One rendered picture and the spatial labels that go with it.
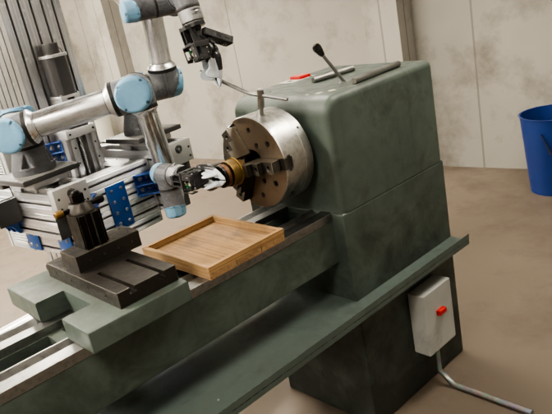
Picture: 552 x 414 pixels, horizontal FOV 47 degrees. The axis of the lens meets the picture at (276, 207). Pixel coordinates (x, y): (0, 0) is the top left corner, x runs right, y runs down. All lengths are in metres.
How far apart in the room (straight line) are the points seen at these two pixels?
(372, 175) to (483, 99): 2.93
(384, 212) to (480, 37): 2.87
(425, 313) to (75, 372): 1.32
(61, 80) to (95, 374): 1.21
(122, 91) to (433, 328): 1.42
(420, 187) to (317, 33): 3.41
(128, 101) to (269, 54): 4.04
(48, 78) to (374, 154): 1.24
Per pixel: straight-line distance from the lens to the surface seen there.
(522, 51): 4.88
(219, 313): 1.88
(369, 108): 2.17
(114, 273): 1.77
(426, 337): 2.51
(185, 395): 1.96
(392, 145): 2.27
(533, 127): 4.37
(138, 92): 2.10
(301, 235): 2.05
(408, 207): 2.39
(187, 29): 2.07
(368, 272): 2.25
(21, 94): 2.58
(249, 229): 2.07
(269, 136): 1.99
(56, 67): 2.51
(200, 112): 6.91
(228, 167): 2.00
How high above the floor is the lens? 1.60
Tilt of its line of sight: 19 degrees down
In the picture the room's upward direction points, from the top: 11 degrees counter-clockwise
